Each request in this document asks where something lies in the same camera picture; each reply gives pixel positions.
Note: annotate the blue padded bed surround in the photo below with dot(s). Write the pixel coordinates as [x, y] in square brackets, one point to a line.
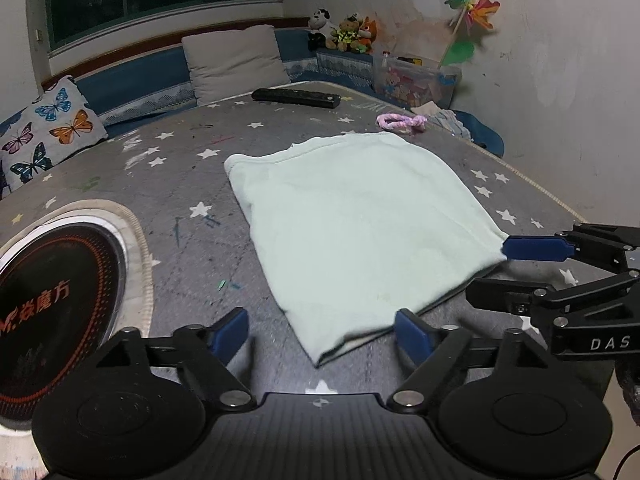
[140, 75]

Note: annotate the light green t-shirt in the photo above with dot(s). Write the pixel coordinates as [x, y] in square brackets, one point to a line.
[360, 220]

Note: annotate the colourful pinwheel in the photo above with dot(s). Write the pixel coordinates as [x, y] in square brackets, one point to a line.
[475, 10]

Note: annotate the person's right hand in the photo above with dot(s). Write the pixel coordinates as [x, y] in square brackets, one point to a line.
[631, 385]

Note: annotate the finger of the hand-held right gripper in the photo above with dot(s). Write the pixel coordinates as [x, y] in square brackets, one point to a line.
[510, 297]
[535, 248]

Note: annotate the orange fox plush toy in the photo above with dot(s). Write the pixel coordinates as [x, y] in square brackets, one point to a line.
[369, 35]

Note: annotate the striped folded cloth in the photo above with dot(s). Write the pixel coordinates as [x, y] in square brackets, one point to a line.
[447, 122]

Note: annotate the grey star-print bed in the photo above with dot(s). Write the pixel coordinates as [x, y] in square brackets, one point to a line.
[200, 160]

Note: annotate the round black mat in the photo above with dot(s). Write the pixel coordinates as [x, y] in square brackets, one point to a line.
[60, 300]

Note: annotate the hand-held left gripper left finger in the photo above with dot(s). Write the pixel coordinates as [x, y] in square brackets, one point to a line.
[227, 330]

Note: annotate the black remote control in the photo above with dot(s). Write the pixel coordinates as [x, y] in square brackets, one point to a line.
[295, 96]

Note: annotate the beige pillow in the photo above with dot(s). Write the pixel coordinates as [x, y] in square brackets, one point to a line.
[235, 62]

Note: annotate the pink braided toy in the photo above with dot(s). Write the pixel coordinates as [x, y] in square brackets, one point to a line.
[395, 120]

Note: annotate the brown bear plush toy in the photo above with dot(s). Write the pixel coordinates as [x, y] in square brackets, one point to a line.
[347, 32]

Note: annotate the blue cloth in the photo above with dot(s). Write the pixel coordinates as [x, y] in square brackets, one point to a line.
[482, 132]

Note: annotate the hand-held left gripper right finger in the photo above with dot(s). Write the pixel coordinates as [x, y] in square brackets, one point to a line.
[412, 332]

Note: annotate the butterfly print pillow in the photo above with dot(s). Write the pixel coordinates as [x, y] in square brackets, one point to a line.
[45, 130]

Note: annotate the clear plastic storage box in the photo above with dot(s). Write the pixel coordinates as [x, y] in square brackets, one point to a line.
[415, 85]

